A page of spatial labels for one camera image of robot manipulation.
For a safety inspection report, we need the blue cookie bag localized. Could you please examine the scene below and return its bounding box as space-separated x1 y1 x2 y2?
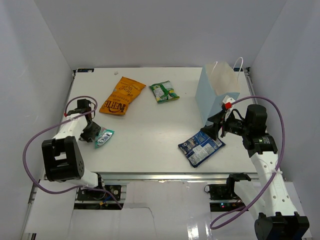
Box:
178 131 226 168

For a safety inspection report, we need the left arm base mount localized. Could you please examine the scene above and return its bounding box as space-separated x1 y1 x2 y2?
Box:
76 185 122 201

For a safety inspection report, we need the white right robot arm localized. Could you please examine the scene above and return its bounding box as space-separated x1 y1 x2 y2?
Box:
201 102 310 240

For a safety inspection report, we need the green snack bag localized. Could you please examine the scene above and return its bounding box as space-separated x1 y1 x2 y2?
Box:
149 80 180 104

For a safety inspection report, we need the black label sticker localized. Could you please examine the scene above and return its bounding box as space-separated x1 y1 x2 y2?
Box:
77 68 95 73

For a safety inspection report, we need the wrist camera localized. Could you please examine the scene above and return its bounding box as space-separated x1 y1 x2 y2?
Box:
63 108 87 118
221 95 235 120

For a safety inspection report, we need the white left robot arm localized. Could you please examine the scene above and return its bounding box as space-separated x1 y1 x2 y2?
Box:
41 99 106 200

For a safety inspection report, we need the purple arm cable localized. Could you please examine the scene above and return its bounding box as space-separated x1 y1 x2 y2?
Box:
209 96 285 230
22 96 123 210

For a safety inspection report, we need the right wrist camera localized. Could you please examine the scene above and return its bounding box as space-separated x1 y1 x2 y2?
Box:
221 95 235 120

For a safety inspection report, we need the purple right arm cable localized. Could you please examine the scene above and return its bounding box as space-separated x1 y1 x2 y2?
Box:
209 96 285 230

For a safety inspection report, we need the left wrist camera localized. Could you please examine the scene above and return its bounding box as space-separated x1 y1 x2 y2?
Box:
63 108 87 118

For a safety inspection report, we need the light blue paper bag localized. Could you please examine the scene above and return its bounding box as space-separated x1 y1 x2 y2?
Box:
195 57 244 126

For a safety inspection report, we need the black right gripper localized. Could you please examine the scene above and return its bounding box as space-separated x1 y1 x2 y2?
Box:
200 109 251 141

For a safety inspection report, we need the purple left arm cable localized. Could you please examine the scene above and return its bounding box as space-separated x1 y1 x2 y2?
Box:
22 96 123 210

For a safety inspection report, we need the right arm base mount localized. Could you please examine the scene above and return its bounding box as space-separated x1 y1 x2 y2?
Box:
203 183 240 200

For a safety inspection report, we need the orange potato chips bag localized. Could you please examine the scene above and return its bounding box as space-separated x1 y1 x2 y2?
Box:
99 76 146 116

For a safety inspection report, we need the teal Fox's mint bag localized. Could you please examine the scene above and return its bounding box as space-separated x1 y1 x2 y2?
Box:
94 127 115 149

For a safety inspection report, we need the white front cardboard panel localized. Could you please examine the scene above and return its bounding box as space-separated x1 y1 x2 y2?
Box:
24 181 256 240

